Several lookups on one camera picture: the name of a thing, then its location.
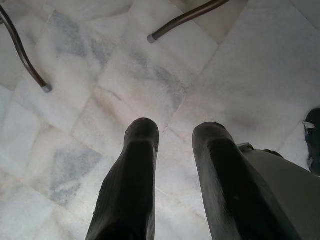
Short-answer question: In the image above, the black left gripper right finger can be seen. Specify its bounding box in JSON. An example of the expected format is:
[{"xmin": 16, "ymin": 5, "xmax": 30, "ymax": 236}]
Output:
[{"xmin": 191, "ymin": 121, "xmax": 301, "ymax": 240}]

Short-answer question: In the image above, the black robot left foot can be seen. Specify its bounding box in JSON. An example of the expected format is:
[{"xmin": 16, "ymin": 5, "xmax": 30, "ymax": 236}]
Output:
[{"xmin": 303, "ymin": 108, "xmax": 320, "ymax": 174}]

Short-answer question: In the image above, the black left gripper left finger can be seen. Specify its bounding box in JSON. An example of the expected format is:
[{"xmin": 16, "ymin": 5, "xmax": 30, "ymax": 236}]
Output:
[{"xmin": 84, "ymin": 117, "xmax": 161, "ymax": 240}]

